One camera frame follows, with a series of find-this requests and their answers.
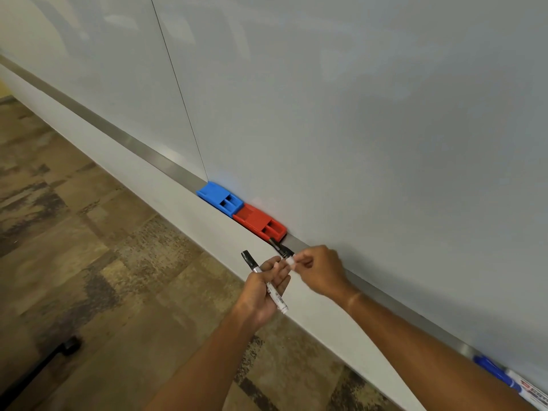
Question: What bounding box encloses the white whiteboard panel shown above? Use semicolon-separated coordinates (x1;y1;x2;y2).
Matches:
0;0;209;181
150;0;548;393

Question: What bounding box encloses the person's right hand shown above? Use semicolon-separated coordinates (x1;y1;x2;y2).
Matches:
285;245;359;305

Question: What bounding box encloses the red whiteboard eraser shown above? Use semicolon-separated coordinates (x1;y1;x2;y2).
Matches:
232;203;288;243

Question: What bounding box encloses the person's left hand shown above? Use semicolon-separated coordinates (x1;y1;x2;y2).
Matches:
235;256;293;333

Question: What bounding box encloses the blue-capped whiteboard marker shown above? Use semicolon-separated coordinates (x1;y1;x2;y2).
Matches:
473;355;548;410

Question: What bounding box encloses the person's right forearm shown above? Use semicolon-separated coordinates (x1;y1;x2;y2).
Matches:
340;291;538;411

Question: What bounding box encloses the metal whiteboard tray rail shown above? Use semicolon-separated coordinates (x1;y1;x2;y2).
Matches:
0;54;548;403

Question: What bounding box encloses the black chair leg with caster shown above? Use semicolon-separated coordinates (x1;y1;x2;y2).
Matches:
0;336;82;410

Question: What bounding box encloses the blue whiteboard eraser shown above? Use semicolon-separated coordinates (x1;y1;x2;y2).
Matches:
196;181;245;218

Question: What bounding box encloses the black-capped white whiteboard marker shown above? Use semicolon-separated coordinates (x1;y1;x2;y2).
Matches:
241;251;289;315
268;238;297;267

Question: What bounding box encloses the person's left forearm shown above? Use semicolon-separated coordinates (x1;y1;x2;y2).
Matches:
145;311;269;411

